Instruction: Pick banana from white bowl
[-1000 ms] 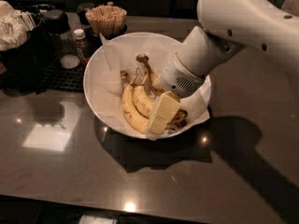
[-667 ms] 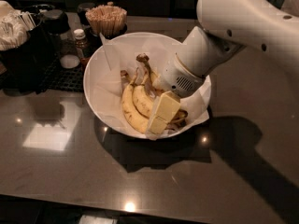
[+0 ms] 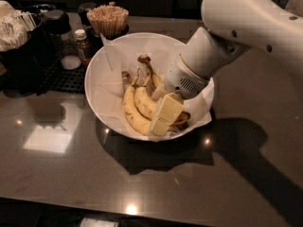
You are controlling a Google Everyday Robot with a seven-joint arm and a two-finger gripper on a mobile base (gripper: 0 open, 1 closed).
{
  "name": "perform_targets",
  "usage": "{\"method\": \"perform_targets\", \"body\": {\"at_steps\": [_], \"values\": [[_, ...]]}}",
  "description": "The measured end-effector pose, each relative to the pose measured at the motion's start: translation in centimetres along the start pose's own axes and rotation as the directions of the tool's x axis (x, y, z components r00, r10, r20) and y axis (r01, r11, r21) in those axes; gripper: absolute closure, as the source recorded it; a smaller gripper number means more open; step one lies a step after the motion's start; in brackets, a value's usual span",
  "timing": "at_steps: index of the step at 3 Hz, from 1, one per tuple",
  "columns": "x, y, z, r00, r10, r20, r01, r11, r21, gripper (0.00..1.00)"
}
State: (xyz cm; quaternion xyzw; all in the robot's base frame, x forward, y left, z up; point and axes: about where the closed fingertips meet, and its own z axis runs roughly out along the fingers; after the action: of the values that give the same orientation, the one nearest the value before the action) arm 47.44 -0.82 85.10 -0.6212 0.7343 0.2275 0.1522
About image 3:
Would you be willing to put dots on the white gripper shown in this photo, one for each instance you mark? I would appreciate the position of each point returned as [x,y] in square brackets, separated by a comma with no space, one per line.
[180,78]

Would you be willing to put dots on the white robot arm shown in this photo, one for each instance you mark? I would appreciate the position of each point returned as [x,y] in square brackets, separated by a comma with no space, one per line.
[230,27]

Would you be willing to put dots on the white round bowl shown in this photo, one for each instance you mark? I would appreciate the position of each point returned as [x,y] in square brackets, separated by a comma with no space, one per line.
[94,79]

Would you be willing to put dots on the bundle of wooden stirrers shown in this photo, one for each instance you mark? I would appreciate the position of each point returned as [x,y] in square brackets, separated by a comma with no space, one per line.
[108,20]

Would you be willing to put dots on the small brown sauce bottle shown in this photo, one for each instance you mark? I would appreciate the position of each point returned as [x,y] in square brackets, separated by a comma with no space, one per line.
[84,47]

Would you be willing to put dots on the black rubber grid mat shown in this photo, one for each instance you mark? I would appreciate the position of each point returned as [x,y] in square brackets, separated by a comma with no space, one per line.
[56,79]

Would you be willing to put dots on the dark jar behind stirrers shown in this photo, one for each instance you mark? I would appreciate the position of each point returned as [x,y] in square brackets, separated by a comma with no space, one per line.
[82,11]

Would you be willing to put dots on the glass sugar shaker black lid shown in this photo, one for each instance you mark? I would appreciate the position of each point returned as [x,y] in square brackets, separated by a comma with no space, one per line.
[57,25]

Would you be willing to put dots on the black condiment caddy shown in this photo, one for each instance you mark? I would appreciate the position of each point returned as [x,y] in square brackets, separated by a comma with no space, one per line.
[28,63]

